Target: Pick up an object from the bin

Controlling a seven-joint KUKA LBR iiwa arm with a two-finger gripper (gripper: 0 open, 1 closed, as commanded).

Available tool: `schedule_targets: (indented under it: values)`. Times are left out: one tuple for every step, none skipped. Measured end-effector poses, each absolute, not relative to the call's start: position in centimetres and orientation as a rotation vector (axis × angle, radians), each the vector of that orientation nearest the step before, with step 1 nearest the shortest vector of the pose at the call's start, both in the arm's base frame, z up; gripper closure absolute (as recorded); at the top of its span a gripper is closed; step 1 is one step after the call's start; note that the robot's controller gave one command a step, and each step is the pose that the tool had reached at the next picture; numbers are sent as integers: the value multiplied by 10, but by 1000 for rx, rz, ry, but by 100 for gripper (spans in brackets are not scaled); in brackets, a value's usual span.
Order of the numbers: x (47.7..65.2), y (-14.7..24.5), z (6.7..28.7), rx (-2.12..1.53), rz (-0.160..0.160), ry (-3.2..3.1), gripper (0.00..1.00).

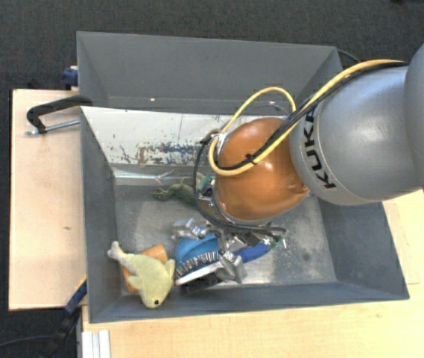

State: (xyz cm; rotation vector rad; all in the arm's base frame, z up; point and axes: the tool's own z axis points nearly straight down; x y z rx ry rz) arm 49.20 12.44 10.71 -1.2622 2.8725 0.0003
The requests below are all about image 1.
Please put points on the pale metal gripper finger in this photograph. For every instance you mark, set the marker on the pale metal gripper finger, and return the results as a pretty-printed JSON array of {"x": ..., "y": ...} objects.
[
  {"x": 234, "y": 267},
  {"x": 191, "y": 229}
]

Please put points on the black bristle white brush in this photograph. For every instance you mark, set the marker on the black bristle white brush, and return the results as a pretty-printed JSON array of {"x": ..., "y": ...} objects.
[{"x": 200, "y": 280}]

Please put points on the green toy dinosaur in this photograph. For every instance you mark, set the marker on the green toy dinosaur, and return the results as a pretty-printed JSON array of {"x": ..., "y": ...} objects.
[{"x": 182, "y": 191}]

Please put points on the orange cup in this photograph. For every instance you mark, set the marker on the orange cup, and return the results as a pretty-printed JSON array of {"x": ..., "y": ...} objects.
[{"x": 155, "y": 253}]

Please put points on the yellow plush dolphin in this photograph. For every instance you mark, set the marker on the yellow plush dolphin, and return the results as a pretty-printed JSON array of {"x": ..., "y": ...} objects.
[{"x": 150, "y": 272}]

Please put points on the pale wood board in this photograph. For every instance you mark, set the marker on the pale wood board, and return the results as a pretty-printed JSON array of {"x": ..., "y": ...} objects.
[{"x": 44, "y": 200}]

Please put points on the grey metal bin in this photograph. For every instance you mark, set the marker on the grey metal bin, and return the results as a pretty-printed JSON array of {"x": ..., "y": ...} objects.
[{"x": 204, "y": 69}]

